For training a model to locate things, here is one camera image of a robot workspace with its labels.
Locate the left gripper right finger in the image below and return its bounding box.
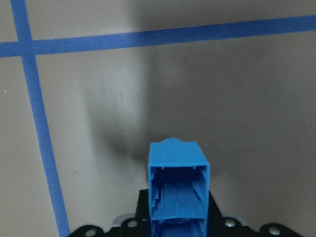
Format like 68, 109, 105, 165
206, 193, 300, 237

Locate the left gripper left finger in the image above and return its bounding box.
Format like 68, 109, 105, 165
70, 189, 151, 237

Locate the blue long toy block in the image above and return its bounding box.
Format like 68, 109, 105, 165
148, 138, 210, 237

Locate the brown paper table cover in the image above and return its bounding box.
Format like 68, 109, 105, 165
0, 0, 316, 237

